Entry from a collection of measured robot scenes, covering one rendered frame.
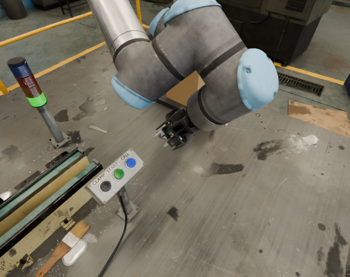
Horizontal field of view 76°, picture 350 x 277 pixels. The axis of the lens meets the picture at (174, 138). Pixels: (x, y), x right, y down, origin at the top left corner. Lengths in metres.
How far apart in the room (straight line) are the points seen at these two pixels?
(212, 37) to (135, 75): 0.14
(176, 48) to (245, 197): 0.70
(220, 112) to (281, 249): 0.62
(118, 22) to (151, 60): 0.13
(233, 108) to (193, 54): 0.11
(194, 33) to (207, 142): 0.77
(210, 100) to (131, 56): 0.16
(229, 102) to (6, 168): 1.05
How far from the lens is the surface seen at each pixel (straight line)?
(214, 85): 0.39
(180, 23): 0.40
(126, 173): 0.68
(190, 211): 0.89
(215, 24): 0.39
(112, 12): 0.52
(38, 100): 1.06
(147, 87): 0.42
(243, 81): 0.36
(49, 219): 0.90
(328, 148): 1.29
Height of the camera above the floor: 1.61
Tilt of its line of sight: 47 degrees down
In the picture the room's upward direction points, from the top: straight up
